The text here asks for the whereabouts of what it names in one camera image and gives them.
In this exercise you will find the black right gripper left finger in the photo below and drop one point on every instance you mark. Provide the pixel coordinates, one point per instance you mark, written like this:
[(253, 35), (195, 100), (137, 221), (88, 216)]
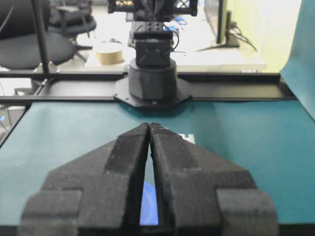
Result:
[(98, 193)]

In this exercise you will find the brown tape roll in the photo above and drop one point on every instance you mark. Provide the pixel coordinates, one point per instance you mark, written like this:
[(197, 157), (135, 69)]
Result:
[(109, 53)]

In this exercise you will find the black computer monitor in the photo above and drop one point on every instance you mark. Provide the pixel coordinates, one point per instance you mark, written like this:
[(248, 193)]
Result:
[(216, 26)]

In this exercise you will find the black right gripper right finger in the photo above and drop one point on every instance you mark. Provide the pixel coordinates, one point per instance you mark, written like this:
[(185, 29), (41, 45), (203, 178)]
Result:
[(202, 194)]

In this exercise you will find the black office chair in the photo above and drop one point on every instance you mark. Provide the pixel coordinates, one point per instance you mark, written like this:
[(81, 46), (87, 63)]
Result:
[(19, 47)]

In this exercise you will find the large blue plastic gear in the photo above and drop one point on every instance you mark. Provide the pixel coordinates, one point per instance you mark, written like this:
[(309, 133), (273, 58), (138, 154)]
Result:
[(149, 209)]

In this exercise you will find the black aluminium frame rail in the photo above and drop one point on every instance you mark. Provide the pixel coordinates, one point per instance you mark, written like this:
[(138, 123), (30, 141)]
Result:
[(113, 87)]

